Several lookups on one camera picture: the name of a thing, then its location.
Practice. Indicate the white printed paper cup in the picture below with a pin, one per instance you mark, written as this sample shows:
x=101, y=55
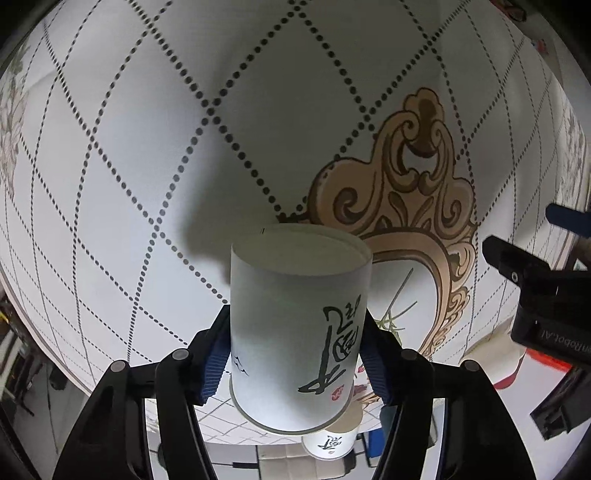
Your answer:
x=330, y=445
x=286, y=323

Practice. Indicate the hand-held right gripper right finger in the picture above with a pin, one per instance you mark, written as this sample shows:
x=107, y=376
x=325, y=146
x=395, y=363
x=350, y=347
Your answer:
x=376, y=364

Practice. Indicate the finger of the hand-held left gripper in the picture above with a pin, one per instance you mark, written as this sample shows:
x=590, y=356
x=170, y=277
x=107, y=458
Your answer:
x=512, y=261
x=568, y=216

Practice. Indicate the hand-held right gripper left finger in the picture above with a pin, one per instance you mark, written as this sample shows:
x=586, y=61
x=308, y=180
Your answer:
x=214, y=364

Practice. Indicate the white dotted ornament tablecloth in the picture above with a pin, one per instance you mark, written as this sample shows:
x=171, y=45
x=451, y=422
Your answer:
x=138, y=138

